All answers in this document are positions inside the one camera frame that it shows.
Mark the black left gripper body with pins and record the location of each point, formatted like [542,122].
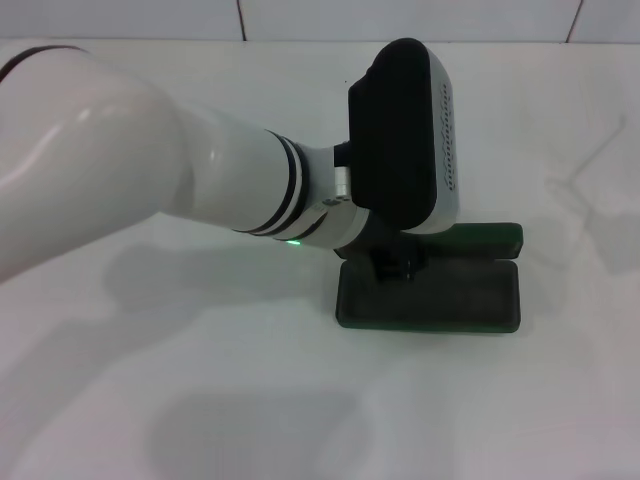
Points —
[395,250]

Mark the green glasses case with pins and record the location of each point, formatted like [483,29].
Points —
[450,295]

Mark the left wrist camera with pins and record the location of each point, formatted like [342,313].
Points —
[395,135]

